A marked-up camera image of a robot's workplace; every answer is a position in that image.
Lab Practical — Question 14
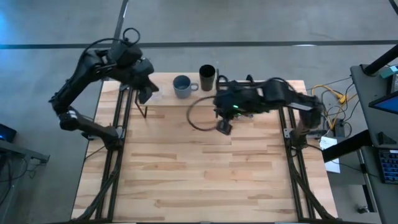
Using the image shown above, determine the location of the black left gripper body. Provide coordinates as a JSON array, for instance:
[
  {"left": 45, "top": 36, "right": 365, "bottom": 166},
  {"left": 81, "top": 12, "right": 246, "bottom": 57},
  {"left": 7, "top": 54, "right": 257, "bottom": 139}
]
[{"left": 119, "top": 60, "right": 155, "bottom": 90}]

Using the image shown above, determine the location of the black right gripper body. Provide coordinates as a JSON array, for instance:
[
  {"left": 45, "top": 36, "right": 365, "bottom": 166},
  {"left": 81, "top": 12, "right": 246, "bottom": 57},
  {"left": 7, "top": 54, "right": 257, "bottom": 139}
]
[{"left": 214, "top": 88, "right": 254, "bottom": 121}]

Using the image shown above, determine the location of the blue-grey ceramic mug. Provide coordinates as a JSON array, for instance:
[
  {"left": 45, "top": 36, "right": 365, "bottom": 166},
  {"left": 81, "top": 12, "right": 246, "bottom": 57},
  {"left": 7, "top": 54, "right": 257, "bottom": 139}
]
[{"left": 172, "top": 75, "right": 200, "bottom": 100}]

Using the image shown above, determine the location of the dark tall cup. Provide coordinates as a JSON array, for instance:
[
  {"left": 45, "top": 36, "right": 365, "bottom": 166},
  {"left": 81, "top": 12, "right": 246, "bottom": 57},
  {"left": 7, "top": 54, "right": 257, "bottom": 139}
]
[{"left": 198, "top": 64, "right": 216, "bottom": 92}]

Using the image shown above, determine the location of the white paper sheet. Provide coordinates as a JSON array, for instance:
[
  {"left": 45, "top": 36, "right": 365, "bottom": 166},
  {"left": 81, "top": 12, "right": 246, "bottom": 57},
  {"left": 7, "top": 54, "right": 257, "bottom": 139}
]
[{"left": 319, "top": 136, "right": 341, "bottom": 174}]

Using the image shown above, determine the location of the black power strip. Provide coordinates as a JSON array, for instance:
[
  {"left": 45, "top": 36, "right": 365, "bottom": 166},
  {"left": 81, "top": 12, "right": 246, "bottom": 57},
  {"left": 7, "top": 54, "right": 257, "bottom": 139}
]
[{"left": 335, "top": 120, "right": 346, "bottom": 138}]

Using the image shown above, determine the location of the black support bar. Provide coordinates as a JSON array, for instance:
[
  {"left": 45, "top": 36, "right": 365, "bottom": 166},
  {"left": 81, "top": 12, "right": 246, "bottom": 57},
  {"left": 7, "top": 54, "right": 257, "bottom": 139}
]
[{"left": 322, "top": 129, "right": 374, "bottom": 163}]

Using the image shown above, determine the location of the dark tablet device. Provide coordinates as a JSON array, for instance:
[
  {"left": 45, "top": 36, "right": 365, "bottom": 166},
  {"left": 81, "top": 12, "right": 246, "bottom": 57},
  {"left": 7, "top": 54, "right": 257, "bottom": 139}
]
[{"left": 0, "top": 123, "right": 17, "bottom": 143}]

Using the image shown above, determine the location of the blue-screen tablet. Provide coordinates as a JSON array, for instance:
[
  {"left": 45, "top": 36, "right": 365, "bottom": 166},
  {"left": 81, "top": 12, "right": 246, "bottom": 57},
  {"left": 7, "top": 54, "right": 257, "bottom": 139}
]
[{"left": 368, "top": 91, "right": 398, "bottom": 115}]

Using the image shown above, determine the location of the black slanted pole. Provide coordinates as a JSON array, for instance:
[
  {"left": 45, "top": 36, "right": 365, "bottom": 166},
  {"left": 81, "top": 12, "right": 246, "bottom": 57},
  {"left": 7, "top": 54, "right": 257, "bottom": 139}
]
[{"left": 363, "top": 44, "right": 398, "bottom": 77}]

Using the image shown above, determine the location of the teal small box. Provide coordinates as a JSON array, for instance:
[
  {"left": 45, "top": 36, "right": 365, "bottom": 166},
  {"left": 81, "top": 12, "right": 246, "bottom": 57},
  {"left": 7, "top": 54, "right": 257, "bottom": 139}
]
[{"left": 380, "top": 65, "right": 398, "bottom": 79}]

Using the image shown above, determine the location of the black keypad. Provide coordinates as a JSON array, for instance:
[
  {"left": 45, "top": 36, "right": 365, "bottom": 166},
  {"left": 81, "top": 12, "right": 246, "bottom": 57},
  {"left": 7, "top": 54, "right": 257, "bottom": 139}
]
[{"left": 377, "top": 148, "right": 398, "bottom": 185}]

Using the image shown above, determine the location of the grey side desk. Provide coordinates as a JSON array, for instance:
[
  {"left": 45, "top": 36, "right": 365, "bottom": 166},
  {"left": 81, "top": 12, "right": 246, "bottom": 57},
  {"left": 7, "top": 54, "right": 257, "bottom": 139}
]
[{"left": 350, "top": 63, "right": 398, "bottom": 224}]

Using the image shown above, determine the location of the black looped cable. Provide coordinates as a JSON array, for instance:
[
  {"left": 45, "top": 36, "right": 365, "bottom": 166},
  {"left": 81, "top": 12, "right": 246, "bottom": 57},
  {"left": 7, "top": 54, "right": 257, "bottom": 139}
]
[{"left": 186, "top": 95, "right": 220, "bottom": 132}]

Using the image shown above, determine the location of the yellow cable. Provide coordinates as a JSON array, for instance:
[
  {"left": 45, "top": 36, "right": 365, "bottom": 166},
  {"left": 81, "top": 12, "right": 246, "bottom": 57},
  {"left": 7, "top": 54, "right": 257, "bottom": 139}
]
[{"left": 310, "top": 83, "right": 353, "bottom": 105}]

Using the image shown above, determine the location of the grey stand with cables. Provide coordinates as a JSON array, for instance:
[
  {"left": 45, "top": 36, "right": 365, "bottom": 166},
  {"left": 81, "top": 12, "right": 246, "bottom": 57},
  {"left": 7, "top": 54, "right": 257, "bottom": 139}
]
[{"left": 0, "top": 139, "right": 50, "bottom": 165}]

